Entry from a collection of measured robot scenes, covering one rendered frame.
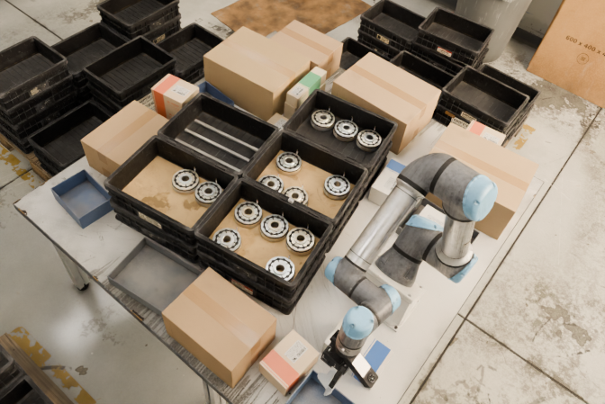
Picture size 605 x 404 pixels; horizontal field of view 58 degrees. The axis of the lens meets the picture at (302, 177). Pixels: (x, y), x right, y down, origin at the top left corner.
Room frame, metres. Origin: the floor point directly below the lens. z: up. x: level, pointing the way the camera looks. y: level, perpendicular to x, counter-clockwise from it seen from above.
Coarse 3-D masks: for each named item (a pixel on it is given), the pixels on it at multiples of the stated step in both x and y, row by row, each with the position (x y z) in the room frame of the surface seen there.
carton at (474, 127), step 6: (468, 126) 1.78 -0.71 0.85; (474, 126) 1.78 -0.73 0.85; (480, 126) 1.79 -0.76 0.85; (486, 126) 1.79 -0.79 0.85; (474, 132) 1.74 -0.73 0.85; (480, 132) 1.75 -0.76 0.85; (486, 132) 1.75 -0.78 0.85; (492, 132) 1.76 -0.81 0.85; (498, 132) 1.76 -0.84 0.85; (486, 138) 1.72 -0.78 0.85; (492, 138) 1.72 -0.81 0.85; (498, 138) 1.73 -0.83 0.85; (504, 138) 1.73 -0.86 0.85; (498, 144) 1.69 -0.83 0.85
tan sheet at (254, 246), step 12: (228, 216) 1.15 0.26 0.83; (264, 216) 1.17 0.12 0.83; (216, 228) 1.09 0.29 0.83; (240, 228) 1.10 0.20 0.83; (252, 228) 1.11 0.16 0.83; (252, 240) 1.06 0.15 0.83; (264, 240) 1.06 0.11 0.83; (300, 240) 1.08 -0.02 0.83; (240, 252) 1.00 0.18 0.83; (252, 252) 1.01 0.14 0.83; (264, 252) 1.01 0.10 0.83; (276, 252) 1.02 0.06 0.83; (288, 252) 1.03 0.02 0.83; (264, 264) 0.97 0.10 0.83; (300, 264) 0.98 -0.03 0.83
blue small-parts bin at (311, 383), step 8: (312, 376) 0.63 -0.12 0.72; (304, 384) 0.61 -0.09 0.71; (312, 384) 0.61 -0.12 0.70; (320, 384) 0.62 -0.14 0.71; (296, 392) 0.57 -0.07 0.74; (304, 392) 0.58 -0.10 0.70; (312, 392) 0.59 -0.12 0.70; (320, 392) 0.59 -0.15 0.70; (336, 392) 0.58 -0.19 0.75; (288, 400) 0.53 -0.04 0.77; (296, 400) 0.56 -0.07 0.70; (304, 400) 0.56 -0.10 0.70; (312, 400) 0.56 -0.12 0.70; (320, 400) 0.56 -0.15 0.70; (328, 400) 0.57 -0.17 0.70; (336, 400) 0.57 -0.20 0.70; (344, 400) 0.56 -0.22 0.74
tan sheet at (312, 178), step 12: (276, 156) 1.48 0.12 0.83; (312, 168) 1.43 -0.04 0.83; (288, 180) 1.36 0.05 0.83; (300, 180) 1.37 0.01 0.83; (312, 180) 1.37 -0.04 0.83; (324, 180) 1.38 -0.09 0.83; (312, 192) 1.31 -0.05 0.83; (312, 204) 1.25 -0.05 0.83; (324, 204) 1.26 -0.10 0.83; (336, 204) 1.27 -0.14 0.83
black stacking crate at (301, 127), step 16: (320, 96) 1.79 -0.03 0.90; (304, 112) 1.70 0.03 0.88; (336, 112) 1.76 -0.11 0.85; (352, 112) 1.73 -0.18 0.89; (288, 128) 1.57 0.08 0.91; (304, 128) 1.66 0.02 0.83; (368, 128) 1.69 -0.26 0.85; (384, 128) 1.66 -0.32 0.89; (336, 144) 1.59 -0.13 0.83; (352, 144) 1.60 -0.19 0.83; (368, 160) 1.52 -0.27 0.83; (368, 176) 1.43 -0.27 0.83
